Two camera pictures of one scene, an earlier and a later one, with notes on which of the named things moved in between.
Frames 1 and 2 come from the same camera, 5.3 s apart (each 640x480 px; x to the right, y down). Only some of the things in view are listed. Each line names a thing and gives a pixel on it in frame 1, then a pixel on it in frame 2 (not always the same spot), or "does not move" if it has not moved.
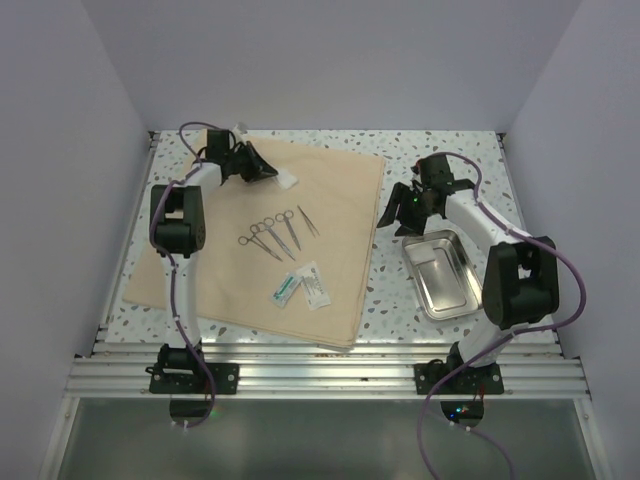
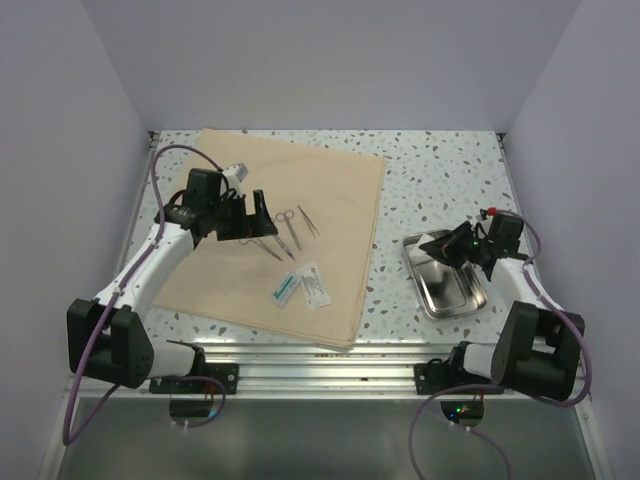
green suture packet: x=284 y=292 does not move
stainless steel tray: x=444 y=276 does not move
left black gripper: x=254 y=159 → x=247 y=227
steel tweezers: x=309 y=221 does not move
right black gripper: x=409 y=226 → x=444 y=250
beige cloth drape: x=290 y=254 does not move
